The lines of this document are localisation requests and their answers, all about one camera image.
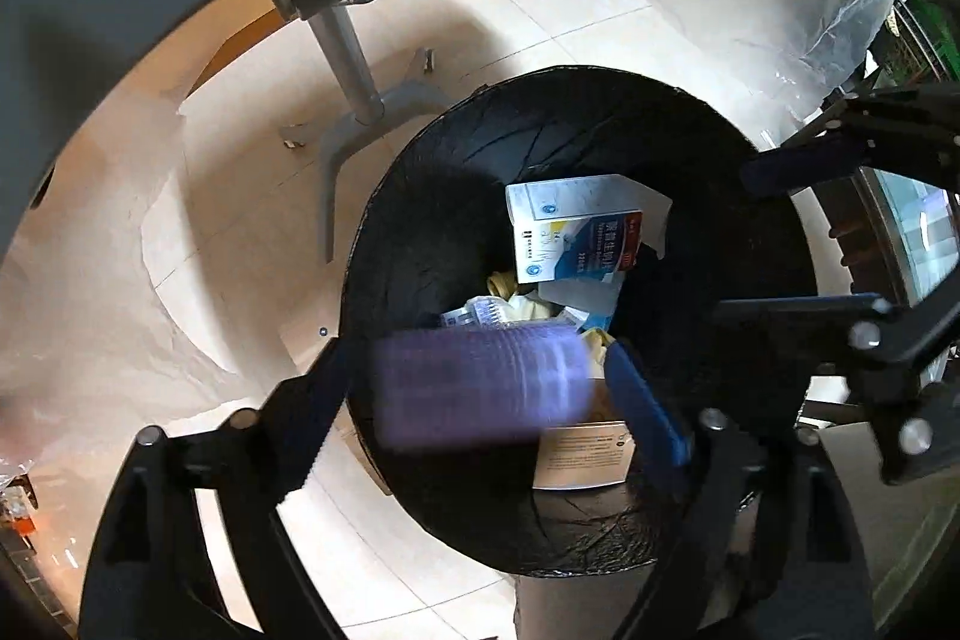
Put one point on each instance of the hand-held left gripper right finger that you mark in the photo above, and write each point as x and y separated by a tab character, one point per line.
645	400

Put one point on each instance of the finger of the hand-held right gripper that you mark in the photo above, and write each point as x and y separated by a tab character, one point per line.
802	168
787	311

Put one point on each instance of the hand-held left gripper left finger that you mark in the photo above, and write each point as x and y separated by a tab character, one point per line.
315	437

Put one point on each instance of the beige cardboard box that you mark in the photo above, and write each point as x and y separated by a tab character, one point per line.
585	456

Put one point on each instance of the black trash bin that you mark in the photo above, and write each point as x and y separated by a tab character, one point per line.
712	220

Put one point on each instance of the white blue red medicine box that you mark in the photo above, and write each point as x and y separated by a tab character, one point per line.
577	246

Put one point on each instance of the blue packet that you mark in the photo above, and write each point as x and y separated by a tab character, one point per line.
589	316

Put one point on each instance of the yellow rubber glove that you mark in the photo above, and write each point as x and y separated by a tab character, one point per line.
525	306

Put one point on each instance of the clear blister pack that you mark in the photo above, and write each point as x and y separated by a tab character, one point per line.
476	312

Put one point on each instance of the grey table pedestal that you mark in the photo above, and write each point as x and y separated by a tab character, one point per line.
349	63

